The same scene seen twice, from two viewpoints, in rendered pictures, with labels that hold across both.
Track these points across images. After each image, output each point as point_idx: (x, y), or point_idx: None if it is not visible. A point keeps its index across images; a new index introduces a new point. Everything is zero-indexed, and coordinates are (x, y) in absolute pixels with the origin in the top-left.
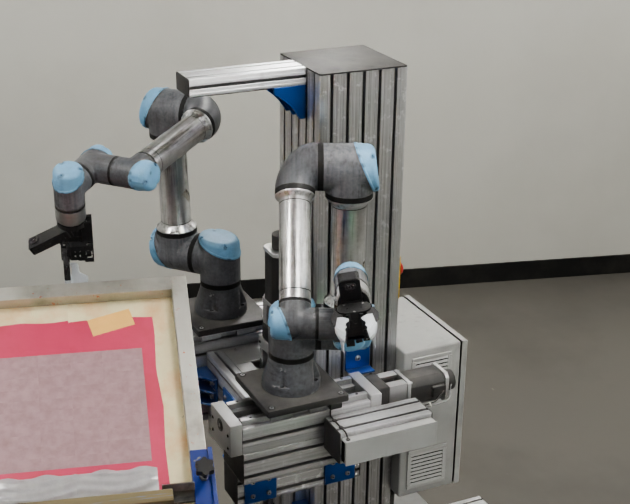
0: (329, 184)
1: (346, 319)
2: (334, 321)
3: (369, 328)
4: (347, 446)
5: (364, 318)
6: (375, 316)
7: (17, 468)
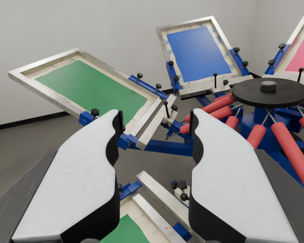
0: None
1: (209, 194)
2: (286, 188)
3: (108, 113)
4: None
5: (98, 179)
6: (28, 186)
7: None
